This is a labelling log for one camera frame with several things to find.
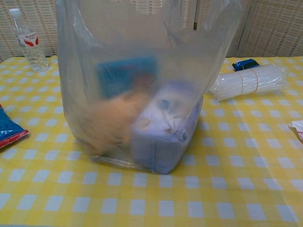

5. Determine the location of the transparent plastic bag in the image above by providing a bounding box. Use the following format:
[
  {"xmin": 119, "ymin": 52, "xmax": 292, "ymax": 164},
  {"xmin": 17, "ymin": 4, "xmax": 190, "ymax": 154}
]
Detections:
[{"xmin": 54, "ymin": 0, "xmax": 242, "ymax": 175}]

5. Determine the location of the purple tissue pack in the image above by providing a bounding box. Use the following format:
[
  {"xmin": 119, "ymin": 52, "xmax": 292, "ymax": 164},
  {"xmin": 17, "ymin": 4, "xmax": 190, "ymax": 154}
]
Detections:
[{"xmin": 130, "ymin": 79, "xmax": 204, "ymax": 175}]

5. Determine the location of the orange soft item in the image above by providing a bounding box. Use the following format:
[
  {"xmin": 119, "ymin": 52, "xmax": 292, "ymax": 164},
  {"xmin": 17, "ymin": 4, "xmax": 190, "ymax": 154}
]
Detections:
[{"xmin": 80, "ymin": 91, "xmax": 143, "ymax": 157}]

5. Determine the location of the blue box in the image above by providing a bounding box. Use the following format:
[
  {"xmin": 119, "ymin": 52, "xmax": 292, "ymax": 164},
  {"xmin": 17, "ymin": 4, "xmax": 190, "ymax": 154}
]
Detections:
[{"xmin": 96, "ymin": 56, "xmax": 158, "ymax": 99}]

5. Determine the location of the yellow white checked tablecloth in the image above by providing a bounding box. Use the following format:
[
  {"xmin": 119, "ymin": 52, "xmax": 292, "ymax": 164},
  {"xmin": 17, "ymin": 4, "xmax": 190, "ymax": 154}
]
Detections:
[{"xmin": 0, "ymin": 56, "xmax": 303, "ymax": 227}]

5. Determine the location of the bundle of white straws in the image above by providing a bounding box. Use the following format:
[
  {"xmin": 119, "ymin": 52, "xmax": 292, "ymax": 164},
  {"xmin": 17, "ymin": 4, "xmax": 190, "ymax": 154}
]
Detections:
[{"xmin": 208, "ymin": 64, "xmax": 288, "ymax": 101}]

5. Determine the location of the small blue black pouch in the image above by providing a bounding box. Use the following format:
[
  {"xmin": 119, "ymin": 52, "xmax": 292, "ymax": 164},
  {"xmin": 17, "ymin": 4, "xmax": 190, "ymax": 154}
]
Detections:
[{"xmin": 232, "ymin": 59, "xmax": 260, "ymax": 71}]

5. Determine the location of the clear plastic water bottle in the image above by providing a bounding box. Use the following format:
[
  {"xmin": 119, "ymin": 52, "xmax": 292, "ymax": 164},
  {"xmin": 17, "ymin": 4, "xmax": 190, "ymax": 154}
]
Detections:
[{"xmin": 9, "ymin": 8, "xmax": 49, "ymax": 72}]

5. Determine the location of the blue red-edged snack packet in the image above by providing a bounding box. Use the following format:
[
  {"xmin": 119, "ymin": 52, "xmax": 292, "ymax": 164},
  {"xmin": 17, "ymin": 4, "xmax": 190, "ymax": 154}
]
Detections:
[{"xmin": 0, "ymin": 103, "xmax": 30, "ymax": 149}]

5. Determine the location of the woven bamboo folding screen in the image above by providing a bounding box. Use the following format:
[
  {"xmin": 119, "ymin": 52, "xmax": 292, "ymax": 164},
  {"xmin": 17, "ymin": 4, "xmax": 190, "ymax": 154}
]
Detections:
[{"xmin": 0, "ymin": 0, "xmax": 303, "ymax": 62}]

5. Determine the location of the pink white wet wipes pack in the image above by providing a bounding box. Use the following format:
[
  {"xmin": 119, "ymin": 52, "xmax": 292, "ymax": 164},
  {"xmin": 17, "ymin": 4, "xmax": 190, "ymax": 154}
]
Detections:
[{"xmin": 288, "ymin": 120, "xmax": 303, "ymax": 144}]

